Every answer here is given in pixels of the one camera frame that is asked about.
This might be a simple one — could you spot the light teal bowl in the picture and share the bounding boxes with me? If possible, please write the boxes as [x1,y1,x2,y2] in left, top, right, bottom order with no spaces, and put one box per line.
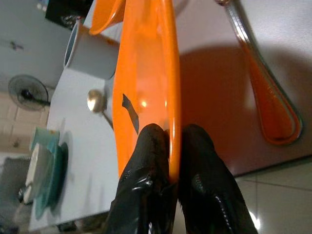
[30,126,61,152]

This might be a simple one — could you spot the gold spoon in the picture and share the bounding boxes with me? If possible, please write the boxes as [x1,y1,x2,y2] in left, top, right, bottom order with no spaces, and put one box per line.
[87,89,115,131]

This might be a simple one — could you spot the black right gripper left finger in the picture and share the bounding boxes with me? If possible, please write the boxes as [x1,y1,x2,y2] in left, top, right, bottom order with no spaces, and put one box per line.
[107,123,177,234]

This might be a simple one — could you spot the silver fork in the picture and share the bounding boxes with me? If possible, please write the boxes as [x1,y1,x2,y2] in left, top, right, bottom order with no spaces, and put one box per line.
[214,0,304,146]

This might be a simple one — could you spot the white bowl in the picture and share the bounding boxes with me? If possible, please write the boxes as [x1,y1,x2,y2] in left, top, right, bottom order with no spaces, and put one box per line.
[24,143,53,203]

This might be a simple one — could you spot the orange plate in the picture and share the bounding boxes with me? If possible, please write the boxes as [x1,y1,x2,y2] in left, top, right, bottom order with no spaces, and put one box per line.
[112,0,181,185]

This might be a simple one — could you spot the black box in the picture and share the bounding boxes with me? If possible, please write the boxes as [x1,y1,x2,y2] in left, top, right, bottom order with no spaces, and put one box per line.
[45,0,95,25]

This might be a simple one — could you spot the teal plate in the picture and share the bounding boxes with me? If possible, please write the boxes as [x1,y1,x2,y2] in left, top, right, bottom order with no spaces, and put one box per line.
[34,142,71,220]

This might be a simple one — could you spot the black standing fan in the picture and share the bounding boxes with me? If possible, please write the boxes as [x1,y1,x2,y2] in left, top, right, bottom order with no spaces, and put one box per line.
[7,74,52,113]

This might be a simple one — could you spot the grey cushion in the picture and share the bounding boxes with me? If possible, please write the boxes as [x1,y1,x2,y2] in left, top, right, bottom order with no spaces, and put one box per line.
[0,157,32,220]

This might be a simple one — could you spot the grey-blue cup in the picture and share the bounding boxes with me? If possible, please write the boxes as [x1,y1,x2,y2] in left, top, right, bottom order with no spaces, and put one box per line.
[63,20,120,80]

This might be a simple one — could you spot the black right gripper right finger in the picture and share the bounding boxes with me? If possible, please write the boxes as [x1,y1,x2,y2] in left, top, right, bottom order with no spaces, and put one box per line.
[178,123,259,234]

